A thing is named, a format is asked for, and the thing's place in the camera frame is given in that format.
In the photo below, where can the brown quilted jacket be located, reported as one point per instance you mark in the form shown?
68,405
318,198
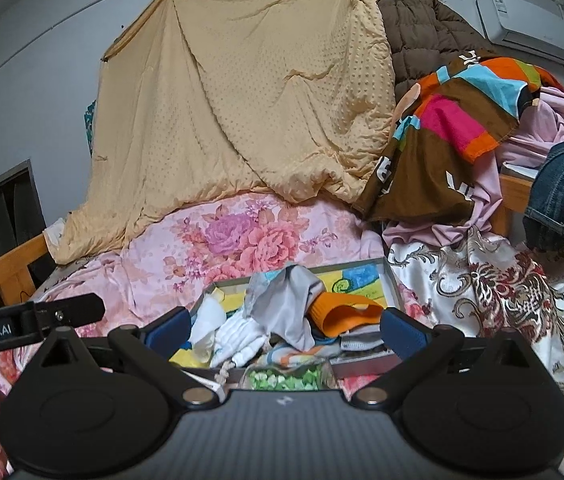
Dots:
426,40

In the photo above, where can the pastel striped cloth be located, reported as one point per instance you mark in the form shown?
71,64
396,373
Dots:
292,357

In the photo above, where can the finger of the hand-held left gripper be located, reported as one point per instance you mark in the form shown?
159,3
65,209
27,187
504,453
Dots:
67,310

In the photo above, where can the teal patterned wall hanging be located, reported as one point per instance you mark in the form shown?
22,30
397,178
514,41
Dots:
90,130

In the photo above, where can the orange felt cloth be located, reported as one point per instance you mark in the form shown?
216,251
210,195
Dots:
341,317

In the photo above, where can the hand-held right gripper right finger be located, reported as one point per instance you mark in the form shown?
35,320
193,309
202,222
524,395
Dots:
404,332

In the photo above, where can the blue denim jeans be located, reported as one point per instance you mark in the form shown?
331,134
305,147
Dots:
561,185

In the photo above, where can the cream ornate patterned blanket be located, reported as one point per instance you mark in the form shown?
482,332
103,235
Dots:
511,290

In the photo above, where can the shallow grey box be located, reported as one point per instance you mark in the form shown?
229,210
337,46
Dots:
361,280

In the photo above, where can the pale pink cloth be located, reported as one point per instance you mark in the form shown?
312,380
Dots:
551,120

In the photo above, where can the pink floral bedsheet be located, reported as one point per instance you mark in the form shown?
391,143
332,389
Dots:
187,240

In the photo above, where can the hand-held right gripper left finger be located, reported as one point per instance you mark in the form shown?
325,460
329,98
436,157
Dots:
167,332

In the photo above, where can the wooden bed frame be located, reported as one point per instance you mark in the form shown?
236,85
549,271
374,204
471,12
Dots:
7,265

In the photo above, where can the white knit glove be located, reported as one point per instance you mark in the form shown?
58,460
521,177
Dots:
242,340

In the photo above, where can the white air conditioner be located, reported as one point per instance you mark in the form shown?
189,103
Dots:
526,25

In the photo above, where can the grey white blue sock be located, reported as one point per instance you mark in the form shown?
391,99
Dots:
292,310

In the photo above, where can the yellow dotted quilt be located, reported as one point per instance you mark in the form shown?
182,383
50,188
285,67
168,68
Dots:
237,110

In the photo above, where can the colourful patchwork cloth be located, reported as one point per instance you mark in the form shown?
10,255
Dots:
436,160

